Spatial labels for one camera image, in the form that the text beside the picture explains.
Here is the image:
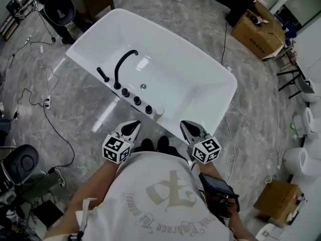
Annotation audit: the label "person's right black shoe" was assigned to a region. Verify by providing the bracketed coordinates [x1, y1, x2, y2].
[156, 136, 170, 152]

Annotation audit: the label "person's left forearm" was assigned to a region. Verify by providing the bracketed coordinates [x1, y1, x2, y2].
[44, 159, 126, 240]

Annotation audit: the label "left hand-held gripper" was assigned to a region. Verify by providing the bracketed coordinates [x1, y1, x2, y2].
[102, 120, 141, 164]

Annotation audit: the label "large cardboard box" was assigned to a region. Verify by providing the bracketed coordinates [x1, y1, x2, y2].
[230, 3, 286, 60]

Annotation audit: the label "person's black shoe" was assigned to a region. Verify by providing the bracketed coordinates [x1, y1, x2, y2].
[156, 136, 170, 152]
[140, 138, 154, 152]

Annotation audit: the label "person's right forearm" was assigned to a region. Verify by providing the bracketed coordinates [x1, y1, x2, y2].
[198, 163, 256, 241]

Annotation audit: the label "black power cable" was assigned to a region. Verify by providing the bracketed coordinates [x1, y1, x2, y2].
[15, 88, 76, 175]
[221, 21, 228, 66]

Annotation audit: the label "white toilet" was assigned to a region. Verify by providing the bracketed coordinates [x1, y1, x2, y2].
[292, 106, 321, 140]
[283, 147, 321, 178]
[255, 223, 285, 241]
[299, 78, 318, 103]

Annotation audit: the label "black wrist screen device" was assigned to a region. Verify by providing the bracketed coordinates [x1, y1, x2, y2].
[198, 172, 240, 219]

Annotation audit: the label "long white cable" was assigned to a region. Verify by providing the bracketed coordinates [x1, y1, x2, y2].
[224, 100, 281, 180]

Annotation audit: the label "small white bottle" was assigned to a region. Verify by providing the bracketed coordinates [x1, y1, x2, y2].
[153, 106, 166, 120]

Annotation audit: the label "white shoulder strap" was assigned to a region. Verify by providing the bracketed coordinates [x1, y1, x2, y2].
[75, 197, 97, 235]

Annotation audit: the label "tangled white cable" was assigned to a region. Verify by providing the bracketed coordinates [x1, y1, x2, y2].
[30, 41, 60, 97]

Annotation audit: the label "white rectangular bathtub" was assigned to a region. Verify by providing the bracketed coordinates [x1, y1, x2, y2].
[65, 8, 238, 142]

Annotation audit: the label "person's black shorts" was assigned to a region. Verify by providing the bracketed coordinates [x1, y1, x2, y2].
[132, 146, 189, 160]

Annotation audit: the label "black curved faucet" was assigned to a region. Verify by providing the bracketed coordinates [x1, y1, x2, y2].
[113, 49, 139, 89]

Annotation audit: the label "black flat pad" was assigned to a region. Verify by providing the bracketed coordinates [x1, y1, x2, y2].
[31, 199, 65, 229]

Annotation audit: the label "small cardboard box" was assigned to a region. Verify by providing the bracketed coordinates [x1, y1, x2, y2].
[253, 179, 303, 222]

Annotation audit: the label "black-frame chair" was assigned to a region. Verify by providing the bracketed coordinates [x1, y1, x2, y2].
[277, 64, 315, 100]

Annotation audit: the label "dark wooden sink cabinet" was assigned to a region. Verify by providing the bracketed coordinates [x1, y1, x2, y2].
[66, 0, 115, 22]

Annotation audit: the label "person's white printed shirt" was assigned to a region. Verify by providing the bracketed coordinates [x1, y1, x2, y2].
[75, 151, 234, 241]

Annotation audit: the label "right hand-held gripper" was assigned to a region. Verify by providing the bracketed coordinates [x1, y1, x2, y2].
[180, 120, 223, 165]

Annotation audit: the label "low wooden shelf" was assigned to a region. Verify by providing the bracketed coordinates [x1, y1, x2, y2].
[0, 14, 21, 41]

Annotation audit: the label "black hand shower handle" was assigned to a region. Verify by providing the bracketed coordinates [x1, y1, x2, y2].
[96, 67, 110, 83]

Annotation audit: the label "person's left black shoe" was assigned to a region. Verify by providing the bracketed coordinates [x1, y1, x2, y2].
[140, 138, 154, 152]

